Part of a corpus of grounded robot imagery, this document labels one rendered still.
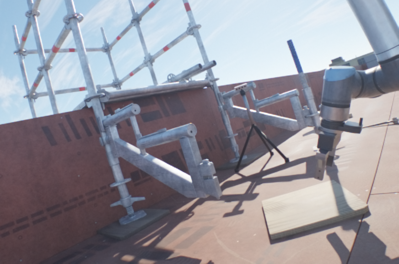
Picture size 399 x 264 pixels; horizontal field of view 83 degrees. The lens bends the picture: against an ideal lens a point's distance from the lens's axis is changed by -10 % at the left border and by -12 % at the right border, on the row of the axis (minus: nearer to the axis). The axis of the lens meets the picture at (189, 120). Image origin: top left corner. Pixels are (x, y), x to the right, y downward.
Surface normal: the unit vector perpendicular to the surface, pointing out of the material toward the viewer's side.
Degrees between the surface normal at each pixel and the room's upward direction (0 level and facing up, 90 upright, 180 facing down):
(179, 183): 90
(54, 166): 90
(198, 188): 90
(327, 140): 90
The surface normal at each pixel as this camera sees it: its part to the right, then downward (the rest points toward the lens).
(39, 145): 0.66, -0.24
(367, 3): -0.62, 0.33
